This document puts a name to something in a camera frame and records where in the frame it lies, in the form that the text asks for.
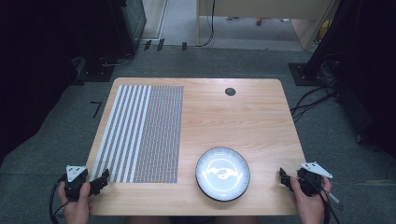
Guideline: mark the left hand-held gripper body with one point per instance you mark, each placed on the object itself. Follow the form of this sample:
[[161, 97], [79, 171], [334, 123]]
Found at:
[[76, 182]]

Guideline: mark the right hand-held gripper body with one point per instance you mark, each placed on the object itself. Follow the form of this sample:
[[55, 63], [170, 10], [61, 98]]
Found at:
[[309, 182]]

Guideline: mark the dark-rimmed white patterned plate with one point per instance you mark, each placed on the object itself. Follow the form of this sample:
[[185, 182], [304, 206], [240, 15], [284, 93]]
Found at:
[[222, 174]]

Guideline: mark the person's right hand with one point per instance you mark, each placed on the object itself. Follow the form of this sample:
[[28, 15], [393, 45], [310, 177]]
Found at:
[[308, 207]]

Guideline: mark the person's left hand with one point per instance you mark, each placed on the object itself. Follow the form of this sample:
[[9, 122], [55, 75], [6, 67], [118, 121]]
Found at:
[[76, 208]]

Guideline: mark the grey striped woven placemat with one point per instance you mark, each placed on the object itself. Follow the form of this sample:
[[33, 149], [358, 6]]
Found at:
[[146, 133]]

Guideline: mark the yellow object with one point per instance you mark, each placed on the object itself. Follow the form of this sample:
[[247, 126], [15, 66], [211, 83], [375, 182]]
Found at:
[[325, 29]]

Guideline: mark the small red object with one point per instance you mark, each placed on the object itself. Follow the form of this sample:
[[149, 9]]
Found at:
[[259, 21]]

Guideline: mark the dark grey cabinet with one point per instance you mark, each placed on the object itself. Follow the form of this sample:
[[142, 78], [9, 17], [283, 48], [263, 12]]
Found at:
[[134, 18]]

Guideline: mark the beige wooden desk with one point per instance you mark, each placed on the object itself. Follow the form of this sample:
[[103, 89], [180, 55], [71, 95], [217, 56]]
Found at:
[[264, 7]]

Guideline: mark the black stand base plate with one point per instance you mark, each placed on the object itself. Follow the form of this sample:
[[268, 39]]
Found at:
[[306, 74], [93, 73]]

